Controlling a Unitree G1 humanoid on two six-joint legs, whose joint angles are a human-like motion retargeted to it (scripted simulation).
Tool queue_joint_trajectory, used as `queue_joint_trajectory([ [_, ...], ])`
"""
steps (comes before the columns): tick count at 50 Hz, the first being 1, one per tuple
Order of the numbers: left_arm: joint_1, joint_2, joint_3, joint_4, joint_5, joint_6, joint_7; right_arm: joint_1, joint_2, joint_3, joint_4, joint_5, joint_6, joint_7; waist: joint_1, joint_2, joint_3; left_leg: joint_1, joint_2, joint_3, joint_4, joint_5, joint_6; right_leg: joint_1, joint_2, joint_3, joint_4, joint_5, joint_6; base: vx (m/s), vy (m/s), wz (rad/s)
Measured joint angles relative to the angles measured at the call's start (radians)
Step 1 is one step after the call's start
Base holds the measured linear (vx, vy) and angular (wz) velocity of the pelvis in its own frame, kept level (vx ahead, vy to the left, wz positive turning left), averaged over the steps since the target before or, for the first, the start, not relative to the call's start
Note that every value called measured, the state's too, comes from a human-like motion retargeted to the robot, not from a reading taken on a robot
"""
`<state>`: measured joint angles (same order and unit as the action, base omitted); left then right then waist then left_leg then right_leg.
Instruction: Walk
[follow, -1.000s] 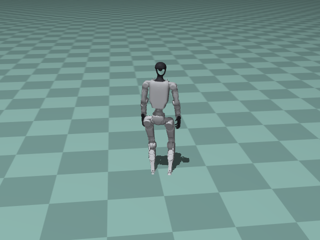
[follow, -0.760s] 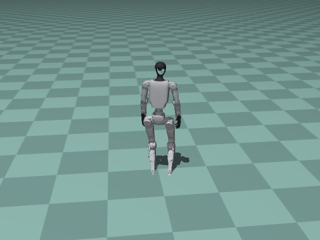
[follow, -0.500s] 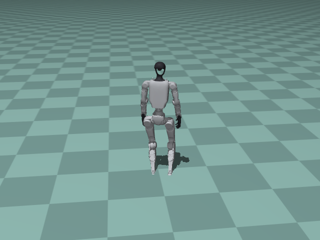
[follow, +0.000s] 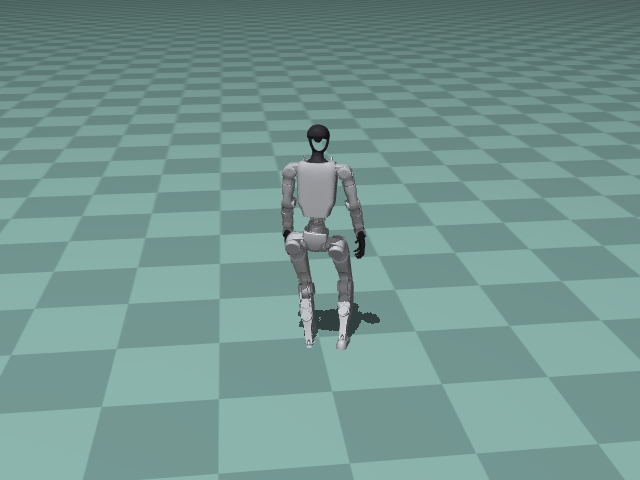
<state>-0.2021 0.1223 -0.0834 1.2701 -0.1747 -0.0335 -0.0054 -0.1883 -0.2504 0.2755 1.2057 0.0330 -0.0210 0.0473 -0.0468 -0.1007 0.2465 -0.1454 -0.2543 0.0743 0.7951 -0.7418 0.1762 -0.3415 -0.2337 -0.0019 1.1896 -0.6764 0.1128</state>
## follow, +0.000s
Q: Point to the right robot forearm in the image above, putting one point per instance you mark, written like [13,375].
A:
[357,220]

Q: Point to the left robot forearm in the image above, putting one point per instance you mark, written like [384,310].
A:
[287,218]

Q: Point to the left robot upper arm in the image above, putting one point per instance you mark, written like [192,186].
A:
[288,185]

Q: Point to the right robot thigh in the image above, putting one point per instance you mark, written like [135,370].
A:
[338,249]

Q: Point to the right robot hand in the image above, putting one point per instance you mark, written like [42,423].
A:
[361,240]

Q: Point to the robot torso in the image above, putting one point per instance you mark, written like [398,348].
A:
[316,189]

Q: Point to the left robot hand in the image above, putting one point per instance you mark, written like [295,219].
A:
[286,233]

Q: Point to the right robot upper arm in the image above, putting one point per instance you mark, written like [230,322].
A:
[345,173]

